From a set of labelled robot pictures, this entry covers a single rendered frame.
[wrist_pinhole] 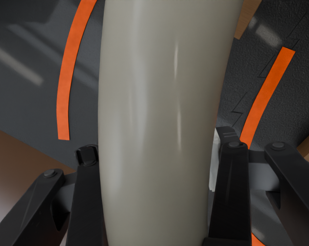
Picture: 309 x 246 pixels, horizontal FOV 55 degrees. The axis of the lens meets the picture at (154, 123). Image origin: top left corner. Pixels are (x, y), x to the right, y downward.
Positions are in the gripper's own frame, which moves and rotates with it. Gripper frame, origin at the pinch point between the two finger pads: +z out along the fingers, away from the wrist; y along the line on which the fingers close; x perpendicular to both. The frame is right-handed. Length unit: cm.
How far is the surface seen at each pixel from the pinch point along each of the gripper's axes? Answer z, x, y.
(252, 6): 73, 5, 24
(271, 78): 84, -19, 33
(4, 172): 94, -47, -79
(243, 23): 73, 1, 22
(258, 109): 85, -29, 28
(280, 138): 85, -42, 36
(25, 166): 93, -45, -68
